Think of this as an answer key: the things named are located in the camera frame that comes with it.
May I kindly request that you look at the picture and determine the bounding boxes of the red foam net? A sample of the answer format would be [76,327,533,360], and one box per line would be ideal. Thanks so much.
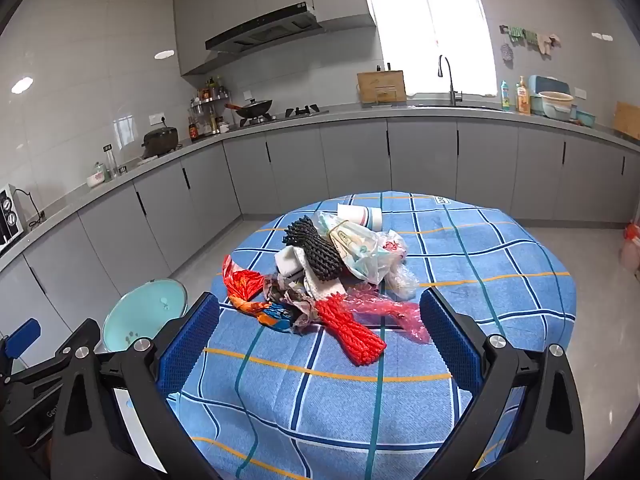
[315,295,388,367]

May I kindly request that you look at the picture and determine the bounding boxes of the green hook rack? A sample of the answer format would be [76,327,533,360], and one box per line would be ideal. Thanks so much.
[500,24,539,44]

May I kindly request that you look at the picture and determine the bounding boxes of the orange dish soap bottle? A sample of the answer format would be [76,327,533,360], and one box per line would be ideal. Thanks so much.
[516,76,532,115]

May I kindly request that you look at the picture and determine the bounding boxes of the white paper towel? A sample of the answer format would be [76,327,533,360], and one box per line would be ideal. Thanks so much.
[302,260,346,296]

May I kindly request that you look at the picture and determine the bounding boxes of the purple wrapper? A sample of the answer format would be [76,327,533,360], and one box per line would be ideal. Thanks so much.
[262,274,323,335]

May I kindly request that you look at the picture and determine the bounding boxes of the black wok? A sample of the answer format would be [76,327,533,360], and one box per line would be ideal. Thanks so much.
[225,99,274,117]

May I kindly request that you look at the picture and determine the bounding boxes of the orange white plastic container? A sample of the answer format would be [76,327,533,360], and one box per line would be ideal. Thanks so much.
[620,222,640,273]

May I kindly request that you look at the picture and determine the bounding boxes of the clear bag blue green print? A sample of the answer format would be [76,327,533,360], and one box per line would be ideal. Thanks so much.
[315,212,387,281]

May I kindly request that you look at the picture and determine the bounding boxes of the blue plaid tablecloth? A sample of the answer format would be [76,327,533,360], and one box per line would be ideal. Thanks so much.
[167,191,578,480]

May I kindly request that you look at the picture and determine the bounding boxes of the black cooking pot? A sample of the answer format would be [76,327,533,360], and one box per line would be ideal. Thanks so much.
[141,126,180,157]

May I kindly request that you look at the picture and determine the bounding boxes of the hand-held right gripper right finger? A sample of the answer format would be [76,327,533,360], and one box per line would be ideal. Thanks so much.
[419,286,587,480]

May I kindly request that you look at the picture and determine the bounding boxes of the black power cable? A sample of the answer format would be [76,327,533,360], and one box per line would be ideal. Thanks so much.
[12,187,47,227]

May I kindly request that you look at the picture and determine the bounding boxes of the gas stove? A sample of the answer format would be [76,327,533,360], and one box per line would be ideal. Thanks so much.
[235,105,330,127]

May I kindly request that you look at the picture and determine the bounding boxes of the window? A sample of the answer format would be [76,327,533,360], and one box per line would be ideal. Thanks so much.
[365,0,498,98]

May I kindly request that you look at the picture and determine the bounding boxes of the metal faucet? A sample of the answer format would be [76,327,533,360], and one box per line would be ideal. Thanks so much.
[438,55,463,107]

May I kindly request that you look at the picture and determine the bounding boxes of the teal trash bin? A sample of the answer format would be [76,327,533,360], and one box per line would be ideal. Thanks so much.
[102,279,190,353]

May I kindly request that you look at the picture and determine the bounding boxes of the wooden cutting board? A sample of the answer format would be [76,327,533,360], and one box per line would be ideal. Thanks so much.
[356,70,406,106]
[612,101,640,141]

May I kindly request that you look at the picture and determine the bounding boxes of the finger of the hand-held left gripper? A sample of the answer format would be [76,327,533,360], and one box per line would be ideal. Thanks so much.
[10,351,71,396]
[0,317,42,376]

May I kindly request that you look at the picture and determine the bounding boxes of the grey lower cabinets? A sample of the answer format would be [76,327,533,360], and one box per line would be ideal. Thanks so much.
[0,119,640,361]

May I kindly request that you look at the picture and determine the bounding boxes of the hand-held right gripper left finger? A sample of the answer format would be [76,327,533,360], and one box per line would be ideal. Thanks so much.
[50,290,222,480]

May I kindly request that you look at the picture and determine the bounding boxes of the white paper cup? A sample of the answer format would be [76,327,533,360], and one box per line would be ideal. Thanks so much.
[336,203,384,232]

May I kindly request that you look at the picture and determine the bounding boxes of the white microwave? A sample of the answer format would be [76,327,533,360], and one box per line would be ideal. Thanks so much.
[0,183,26,253]

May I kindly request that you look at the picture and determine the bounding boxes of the blue orange snack wrapper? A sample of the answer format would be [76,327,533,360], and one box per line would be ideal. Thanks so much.
[259,302,297,334]

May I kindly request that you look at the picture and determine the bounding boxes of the black range hood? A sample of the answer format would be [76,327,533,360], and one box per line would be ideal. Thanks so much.
[205,2,323,53]

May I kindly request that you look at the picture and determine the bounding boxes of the metal spice rack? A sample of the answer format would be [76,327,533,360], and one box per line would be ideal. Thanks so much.
[189,77,231,136]

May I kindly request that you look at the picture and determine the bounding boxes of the pink translucent plastic bag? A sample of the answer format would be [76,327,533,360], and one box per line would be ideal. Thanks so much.
[345,285,431,345]

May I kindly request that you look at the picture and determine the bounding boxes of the black foam net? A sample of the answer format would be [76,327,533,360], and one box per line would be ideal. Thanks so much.
[282,215,346,283]

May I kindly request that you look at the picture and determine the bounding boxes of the grey countertop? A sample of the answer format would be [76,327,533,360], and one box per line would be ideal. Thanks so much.
[0,102,640,261]

